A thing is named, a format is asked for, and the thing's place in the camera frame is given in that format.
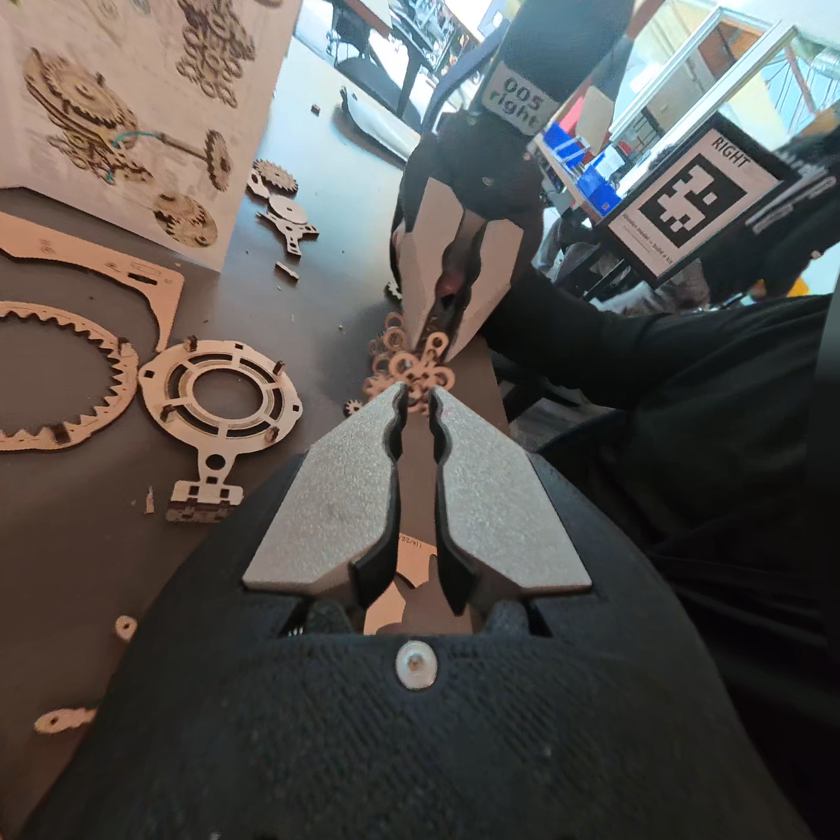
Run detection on small wooden gear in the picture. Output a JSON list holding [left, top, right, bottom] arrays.
[[255, 159, 298, 196]]

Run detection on person's right hand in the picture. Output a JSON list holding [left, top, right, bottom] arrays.
[[441, 249, 472, 312]]

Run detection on wooden offcut sheet curved cutout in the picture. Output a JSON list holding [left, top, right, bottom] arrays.
[[0, 211, 186, 353]]

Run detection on round slotted wooden frame plate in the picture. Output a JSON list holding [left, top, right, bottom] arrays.
[[138, 336, 305, 525]]

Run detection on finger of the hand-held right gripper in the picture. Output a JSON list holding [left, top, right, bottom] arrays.
[[392, 177, 470, 355], [443, 217, 526, 364]]

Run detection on person's right forearm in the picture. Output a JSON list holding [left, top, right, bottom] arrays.
[[482, 266, 840, 411]]

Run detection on wooden ring cluster shaft assembly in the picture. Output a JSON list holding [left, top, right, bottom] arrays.
[[344, 311, 455, 418]]

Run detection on wooden internal gear ring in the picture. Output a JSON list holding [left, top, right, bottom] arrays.
[[0, 301, 140, 454]]

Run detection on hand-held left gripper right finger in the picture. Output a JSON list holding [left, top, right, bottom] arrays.
[[428, 386, 593, 616]]

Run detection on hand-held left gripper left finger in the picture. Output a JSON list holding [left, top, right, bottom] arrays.
[[241, 382, 408, 610]]

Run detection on black framed tag placard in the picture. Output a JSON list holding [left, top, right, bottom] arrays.
[[594, 112, 798, 290]]

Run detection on small triangular wooden offcut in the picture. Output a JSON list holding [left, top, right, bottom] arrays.
[[363, 528, 475, 636]]

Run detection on small wooden link piece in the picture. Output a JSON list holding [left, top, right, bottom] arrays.
[[34, 707, 99, 735]]

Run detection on blue plastic bin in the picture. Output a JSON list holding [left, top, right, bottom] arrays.
[[577, 157, 622, 212], [543, 121, 589, 166]]

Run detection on wooden disc with arms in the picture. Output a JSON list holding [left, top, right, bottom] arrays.
[[257, 194, 320, 258]]

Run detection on paper instruction booklet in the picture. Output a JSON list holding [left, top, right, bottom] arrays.
[[0, 0, 303, 273]]

